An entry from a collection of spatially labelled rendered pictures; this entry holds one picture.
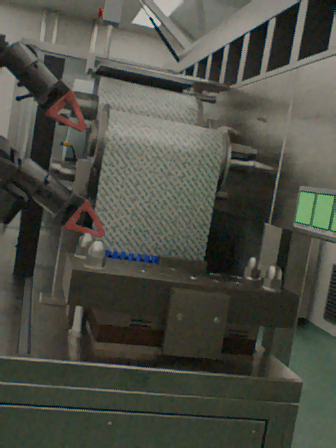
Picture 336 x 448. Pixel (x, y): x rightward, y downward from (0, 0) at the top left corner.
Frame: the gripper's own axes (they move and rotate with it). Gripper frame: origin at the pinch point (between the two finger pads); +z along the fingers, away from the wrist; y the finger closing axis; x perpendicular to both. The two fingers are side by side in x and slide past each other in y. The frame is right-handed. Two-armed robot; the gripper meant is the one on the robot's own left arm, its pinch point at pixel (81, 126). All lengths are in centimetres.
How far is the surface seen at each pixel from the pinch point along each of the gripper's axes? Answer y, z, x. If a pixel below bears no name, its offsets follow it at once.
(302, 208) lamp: 29.5, 33.9, 15.6
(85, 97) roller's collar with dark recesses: -21.7, -4.0, 6.9
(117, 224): 7.2, 18.2, -8.4
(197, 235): 6.9, 31.3, 1.7
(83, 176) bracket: -0.1, 7.5, -6.6
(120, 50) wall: -552, -27, 130
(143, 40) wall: -553, -17, 159
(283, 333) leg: -7, 68, 2
